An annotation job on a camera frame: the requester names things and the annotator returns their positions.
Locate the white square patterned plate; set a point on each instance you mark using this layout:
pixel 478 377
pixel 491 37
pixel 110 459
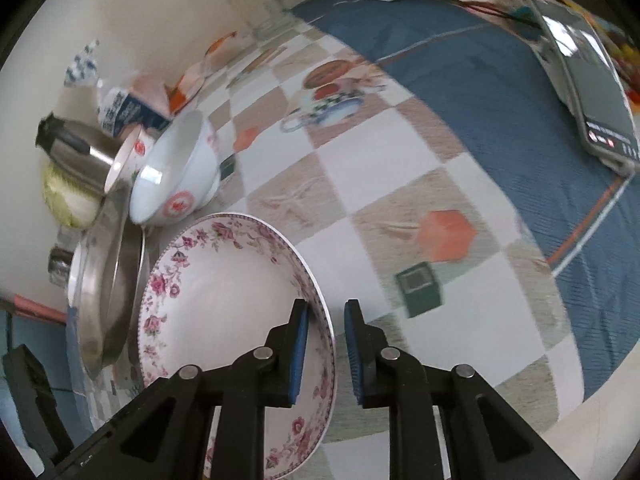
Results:
pixel 142 276

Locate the checkered tablecloth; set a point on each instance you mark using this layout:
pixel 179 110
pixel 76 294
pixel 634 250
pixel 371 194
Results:
pixel 417 157

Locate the toast bread bag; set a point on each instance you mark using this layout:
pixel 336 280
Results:
pixel 122 96

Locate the clear glass mug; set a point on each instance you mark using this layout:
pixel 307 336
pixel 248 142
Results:
pixel 265 19

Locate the white bowl red emblem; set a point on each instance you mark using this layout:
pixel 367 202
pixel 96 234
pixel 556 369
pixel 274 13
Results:
pixel 180 175

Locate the smartphone in grey case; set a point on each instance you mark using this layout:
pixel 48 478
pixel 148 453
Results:
pixel 584 77

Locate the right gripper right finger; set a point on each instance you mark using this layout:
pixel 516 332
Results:
pixel 444 424

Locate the napa cabbage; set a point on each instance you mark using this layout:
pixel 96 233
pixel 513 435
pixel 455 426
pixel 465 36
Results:
pixel 69 201

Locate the stainless steel thermos jug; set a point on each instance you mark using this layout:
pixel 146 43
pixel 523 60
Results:
pixel 86 153

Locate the strawberry pattern bowl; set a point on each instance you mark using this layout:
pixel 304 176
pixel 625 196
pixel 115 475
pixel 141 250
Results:
pixel 130 158

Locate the floral rimmed round plate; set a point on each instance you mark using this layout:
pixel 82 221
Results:
pixel 214 293

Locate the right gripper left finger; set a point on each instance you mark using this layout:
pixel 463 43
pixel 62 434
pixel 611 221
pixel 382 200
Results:
pixel 200 420

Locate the orange snack packet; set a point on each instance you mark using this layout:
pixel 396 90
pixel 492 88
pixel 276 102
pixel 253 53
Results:
pixel 218 55

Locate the glass jar on saucer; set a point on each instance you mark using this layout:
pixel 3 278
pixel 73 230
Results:
pixel 61 255

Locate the stainless steel round plate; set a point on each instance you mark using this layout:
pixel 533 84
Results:
pixel 112 254

